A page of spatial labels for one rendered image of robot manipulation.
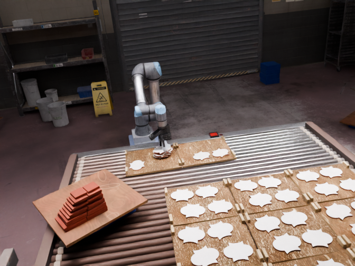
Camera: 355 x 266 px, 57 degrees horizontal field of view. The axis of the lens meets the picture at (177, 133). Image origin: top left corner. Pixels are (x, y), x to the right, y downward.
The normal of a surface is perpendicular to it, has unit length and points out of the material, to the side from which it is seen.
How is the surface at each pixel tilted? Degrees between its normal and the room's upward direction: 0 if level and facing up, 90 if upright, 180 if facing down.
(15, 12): 90
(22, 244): 0
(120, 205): 0
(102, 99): 76
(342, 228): 0
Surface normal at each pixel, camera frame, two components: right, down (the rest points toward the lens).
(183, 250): -0.08, -0.90
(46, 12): 0.22, 0.41
